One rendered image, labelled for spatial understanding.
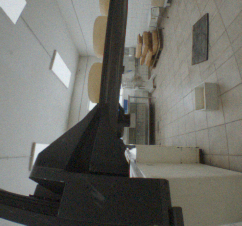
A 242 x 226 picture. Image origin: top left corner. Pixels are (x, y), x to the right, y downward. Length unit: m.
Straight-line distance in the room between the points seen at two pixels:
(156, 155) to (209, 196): 0.75
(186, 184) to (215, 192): 0.23
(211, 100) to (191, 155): 0.67
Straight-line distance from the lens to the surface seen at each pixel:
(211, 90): 1.67
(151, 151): 1.64
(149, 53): 4.21
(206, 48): 2.00
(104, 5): 0.19
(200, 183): 1.08
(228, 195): 1.23
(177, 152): 1.73
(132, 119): 4.30
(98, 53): 0.17
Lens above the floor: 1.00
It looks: 1 degrees up
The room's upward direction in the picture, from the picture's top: 87 degrees counter-clockwise
